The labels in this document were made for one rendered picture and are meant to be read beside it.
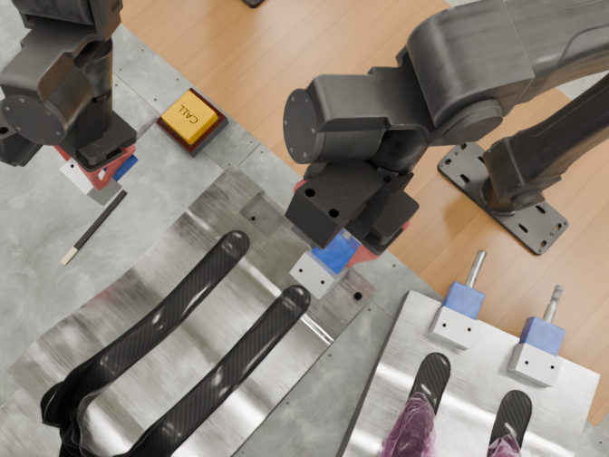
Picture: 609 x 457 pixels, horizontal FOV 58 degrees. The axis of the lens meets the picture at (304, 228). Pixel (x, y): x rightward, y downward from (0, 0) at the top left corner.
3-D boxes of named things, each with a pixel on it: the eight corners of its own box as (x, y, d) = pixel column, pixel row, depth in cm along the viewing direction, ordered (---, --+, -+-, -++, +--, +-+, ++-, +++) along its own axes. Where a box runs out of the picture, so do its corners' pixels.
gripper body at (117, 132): (91, 170, 59) (90, 121, 53) (30, 113, 61) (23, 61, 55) (139, 144, 63) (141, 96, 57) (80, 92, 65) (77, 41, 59)
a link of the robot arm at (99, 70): (92, 121, 55) (91, 67, 50) (37, 101, 54) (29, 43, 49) (120, 81, 59) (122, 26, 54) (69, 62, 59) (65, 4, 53)
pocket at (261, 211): (265, 197, 77) (262, 188, 73) (293, 220, 76) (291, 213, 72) (242, 219, 76) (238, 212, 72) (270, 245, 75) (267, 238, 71)
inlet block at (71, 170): (148, 113, 74) (134, 95, 69) (173, 136, 74) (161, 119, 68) (78, 182, 73) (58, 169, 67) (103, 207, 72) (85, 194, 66)
